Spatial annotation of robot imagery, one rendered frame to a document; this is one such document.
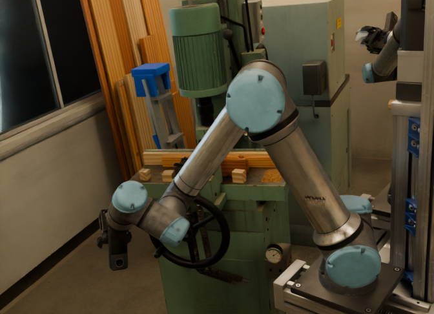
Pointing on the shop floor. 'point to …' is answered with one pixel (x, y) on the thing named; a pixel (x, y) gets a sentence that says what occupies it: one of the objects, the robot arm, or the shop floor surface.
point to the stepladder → (144, 72)
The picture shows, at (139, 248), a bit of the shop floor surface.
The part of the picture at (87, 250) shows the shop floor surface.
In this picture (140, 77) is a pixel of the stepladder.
